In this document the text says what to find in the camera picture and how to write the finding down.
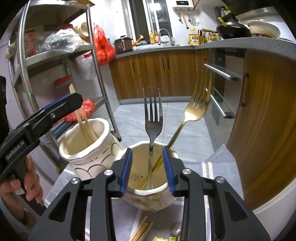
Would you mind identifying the white water heater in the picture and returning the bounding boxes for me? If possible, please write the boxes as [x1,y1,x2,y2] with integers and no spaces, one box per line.
[166,0,194,10]

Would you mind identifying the wooden chopstick in holder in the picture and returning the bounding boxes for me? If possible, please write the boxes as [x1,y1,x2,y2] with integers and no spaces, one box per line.
[69,83,99,147]

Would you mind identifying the cream ceramic double utensil holder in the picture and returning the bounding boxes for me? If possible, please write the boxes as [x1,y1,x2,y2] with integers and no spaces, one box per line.
[59,118,175,212]

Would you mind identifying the person's left hand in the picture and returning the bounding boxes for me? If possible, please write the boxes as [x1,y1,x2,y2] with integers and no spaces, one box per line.
[1,155,43,203]

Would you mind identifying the yellow tin container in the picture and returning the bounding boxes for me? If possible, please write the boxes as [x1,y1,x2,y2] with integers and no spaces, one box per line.
[189,34,200,45]

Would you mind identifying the electric pressure cooker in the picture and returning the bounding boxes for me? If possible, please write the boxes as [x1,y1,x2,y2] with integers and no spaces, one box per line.
[114,35,133,54]

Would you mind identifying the gold metal fork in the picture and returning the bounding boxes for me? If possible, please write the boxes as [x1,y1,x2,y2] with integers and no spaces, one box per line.
[139,71,212,190]

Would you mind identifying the black wok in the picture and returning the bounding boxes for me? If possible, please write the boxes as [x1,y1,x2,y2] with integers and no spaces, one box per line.
[216,17,251,40]

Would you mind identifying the steel shelving rack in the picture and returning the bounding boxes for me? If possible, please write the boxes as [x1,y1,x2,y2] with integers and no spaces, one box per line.
[5,0,122,167]

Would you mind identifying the built-in steel oven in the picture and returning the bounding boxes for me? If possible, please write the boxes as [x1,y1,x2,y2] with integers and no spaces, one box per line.
[204,48,249,127]

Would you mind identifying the clear plastic bag on shelf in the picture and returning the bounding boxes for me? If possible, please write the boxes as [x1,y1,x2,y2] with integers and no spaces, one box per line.
[40,28,82,53]

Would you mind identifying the wooden kitchen cabinets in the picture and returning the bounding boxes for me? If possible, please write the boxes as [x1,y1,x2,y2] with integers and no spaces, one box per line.
[109,49,295,209]

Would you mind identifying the kitchen faucet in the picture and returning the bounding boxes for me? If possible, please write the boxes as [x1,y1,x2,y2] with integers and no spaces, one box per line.
[158,28,175,46]

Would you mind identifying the dark steel fork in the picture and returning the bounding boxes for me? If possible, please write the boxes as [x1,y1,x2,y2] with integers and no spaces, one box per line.
[142,87,163,190]

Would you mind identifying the wooden chopstick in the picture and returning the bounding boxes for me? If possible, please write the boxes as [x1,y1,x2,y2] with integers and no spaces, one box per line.
[79,108,98,142]
[128,216,147,241]
[69,83,99,147]
[133,222,154,241]

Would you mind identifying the red plastic bag hanging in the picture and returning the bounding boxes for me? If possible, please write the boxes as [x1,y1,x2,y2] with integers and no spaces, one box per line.
[93,25,116,66]

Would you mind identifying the grey plaid table mat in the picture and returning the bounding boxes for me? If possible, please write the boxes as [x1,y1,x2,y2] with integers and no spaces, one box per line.
[43,143,243,241]

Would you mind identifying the red plastic bag low shelf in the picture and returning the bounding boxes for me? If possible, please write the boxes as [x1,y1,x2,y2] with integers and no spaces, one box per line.
[58,98,95,122]

